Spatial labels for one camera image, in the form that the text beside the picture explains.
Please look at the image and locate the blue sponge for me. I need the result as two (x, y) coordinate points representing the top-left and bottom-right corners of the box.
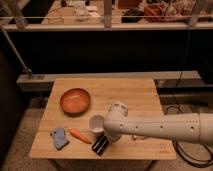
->
(50, 127), (69, 150)

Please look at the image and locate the black object on shelf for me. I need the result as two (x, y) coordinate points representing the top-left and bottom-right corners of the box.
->
(121, 9), (144, 23)

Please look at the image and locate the diagonal metal strut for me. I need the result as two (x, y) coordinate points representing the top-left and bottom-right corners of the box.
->
(0, 26), (32, 77)

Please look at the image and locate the orange wooden bowl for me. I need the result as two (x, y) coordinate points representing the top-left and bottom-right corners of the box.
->
(60, 88), (90, 115)

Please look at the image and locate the red basket on shelf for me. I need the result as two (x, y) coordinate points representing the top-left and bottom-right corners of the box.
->
(144, 4), (178, 22)

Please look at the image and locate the black floor cable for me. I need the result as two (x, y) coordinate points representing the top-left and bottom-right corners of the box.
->
(164, 104), (213, 169)

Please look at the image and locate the white plastic bottle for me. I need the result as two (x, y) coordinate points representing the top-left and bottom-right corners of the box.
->
(132, 135), (148, 140)

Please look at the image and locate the orange toy carrot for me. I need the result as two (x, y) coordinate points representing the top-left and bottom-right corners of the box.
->
(70, 129), (91, 144)

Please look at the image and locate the grey metal rail beam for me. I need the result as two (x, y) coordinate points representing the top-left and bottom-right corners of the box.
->
(16, 71), (203, 92)

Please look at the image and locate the white paper cup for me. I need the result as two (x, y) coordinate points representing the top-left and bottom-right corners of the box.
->
(89, 115), (104, 134)

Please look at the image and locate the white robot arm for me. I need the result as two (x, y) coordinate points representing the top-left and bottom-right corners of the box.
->
(103, 103), (213, 146)

